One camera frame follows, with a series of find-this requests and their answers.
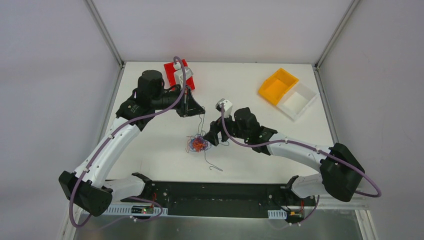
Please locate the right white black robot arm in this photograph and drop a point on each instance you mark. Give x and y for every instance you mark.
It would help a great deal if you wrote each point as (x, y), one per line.
(338, 171)

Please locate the white plastic bin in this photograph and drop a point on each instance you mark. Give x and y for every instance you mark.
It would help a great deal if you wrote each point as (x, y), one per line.
(297, 100)

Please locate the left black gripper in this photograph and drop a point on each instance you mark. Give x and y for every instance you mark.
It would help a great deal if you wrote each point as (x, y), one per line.
(186, 104)

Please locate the left white cable duct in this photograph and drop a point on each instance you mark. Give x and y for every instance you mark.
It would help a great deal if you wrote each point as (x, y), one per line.
(135, 210)

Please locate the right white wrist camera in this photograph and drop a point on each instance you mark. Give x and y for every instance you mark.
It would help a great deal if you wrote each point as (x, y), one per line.
(224, 105)

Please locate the right white cable duct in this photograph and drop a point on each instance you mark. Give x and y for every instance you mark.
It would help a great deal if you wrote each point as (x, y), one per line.
(277, 214)

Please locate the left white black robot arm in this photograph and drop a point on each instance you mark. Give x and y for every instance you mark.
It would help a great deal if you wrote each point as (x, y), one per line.
(87, 186)

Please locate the red plastic bin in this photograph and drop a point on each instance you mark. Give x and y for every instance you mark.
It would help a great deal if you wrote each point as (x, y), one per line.
(170, 68)

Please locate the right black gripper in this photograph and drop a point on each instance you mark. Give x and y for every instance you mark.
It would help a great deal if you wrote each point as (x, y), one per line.
(220, 129)

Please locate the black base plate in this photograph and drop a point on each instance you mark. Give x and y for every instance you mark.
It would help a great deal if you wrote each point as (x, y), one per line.
(223, 200)

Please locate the white cable duct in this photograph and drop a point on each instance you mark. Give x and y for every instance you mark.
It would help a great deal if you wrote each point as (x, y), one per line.
(277, 214)
(135, 210)

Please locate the yellow plastic bin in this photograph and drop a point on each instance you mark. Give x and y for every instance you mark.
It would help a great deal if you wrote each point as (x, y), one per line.
(277, 85)

